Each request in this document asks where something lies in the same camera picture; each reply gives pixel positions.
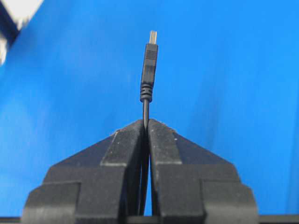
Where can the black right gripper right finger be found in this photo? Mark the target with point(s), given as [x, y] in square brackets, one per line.
[191, 185]

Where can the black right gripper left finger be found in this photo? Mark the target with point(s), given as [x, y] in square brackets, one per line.
[98, 185]

